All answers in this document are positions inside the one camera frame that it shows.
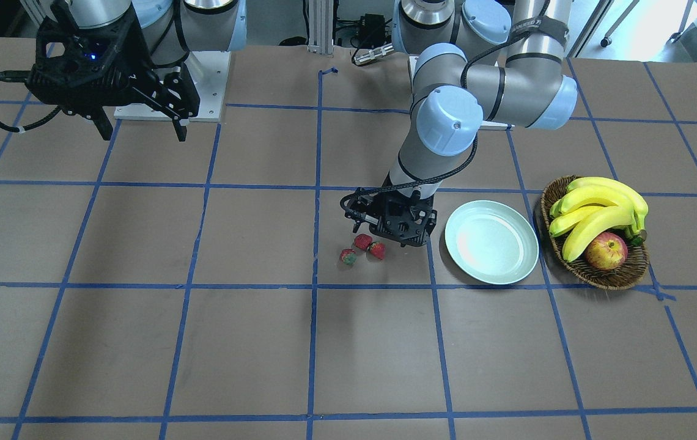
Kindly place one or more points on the brown wicker basket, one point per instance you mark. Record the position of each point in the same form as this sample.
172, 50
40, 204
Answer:
628, 275

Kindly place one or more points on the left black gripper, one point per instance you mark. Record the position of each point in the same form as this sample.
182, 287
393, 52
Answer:
365, 217

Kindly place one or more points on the yellow banana bunch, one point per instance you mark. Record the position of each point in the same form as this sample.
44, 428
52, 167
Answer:
589, 206

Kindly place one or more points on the aluminium frame post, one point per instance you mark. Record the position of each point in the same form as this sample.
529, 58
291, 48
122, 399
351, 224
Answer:
320, 18

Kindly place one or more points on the greenish red strawberry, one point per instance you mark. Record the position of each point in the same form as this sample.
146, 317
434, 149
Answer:
348, 256

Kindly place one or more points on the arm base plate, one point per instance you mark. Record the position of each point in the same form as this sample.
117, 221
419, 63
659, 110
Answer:
210, 73

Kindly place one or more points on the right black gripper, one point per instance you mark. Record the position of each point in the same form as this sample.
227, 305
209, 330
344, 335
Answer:
143, 60

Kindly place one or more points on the silver cylinder connector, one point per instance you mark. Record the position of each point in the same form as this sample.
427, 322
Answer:
372, 55

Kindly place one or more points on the light green plate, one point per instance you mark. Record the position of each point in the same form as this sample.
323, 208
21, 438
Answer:
491, 242

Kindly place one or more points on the red apple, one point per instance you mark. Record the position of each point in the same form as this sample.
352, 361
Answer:
606, 252

